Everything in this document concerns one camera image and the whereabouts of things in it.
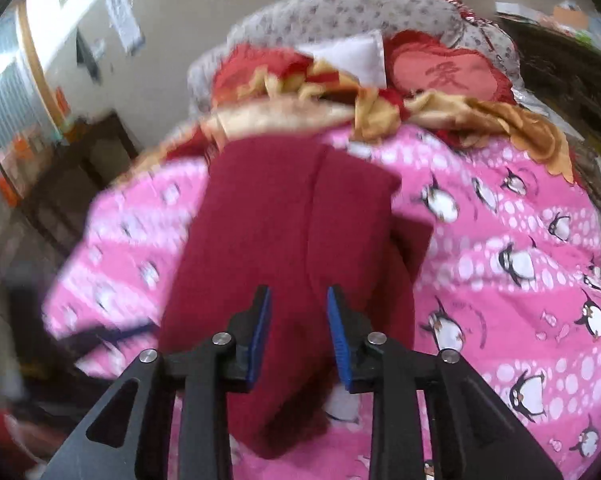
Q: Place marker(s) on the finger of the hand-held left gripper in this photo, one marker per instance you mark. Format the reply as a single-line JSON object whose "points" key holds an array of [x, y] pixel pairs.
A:
{"points": [[108, 336]]}

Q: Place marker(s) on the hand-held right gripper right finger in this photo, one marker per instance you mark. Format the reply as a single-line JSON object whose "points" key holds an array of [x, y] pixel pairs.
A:
{"points": [[341, 340]]}

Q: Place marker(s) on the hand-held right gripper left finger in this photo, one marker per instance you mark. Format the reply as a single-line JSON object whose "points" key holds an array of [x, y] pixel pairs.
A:
{"points": [[258, 340]]}

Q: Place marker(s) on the dark red long-sleeved shirt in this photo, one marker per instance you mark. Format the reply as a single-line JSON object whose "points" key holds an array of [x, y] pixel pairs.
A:
{"points": [[290, 220]]}

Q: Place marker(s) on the dark wooden side table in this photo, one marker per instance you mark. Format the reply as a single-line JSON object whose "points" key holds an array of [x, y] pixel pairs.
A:
{"points": [[75, 170]]}

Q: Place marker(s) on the pink penguin print blanket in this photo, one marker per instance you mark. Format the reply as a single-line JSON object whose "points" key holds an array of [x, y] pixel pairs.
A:
{"points": [[505, 270]]}

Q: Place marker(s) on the red gold checkered blanket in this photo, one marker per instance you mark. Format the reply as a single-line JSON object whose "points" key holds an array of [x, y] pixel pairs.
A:
{"points": [[380, 110]]}

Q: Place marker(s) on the red fringed pillow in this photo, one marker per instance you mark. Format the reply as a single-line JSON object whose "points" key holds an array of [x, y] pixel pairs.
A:
{"points": [[250, 72]]}

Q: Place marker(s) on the white pillow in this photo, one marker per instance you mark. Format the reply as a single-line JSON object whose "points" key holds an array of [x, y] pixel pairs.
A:
{"points": [[353, 57]]}

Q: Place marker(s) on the red heart-shaped pillow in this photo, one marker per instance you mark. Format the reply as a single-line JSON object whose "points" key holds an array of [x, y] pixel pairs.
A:
{"points": [[445, 70]]}

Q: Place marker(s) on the grey fuzzy cloth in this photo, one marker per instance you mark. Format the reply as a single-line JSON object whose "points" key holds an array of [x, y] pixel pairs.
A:
{"points": [[590, 175]]}

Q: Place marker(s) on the dark carved wooden cabinet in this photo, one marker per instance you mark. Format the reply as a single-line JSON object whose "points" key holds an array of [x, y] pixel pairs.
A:
{"points": [[570, 85]]}

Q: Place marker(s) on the red tassel ornament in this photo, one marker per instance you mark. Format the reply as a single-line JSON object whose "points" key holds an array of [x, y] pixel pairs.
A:
{"points": [[463, 7]]}

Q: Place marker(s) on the pile of colourful packets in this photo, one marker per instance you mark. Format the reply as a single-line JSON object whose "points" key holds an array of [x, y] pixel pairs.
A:
{"points": [[565, 22]]}

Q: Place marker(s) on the black wall hanging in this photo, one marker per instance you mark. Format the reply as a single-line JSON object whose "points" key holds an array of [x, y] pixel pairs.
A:
{"points": [[88, 57]]}

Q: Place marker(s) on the white blue wall poster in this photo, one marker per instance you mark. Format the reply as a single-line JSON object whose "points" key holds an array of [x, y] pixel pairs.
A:
{"points": [[125, 20]]}

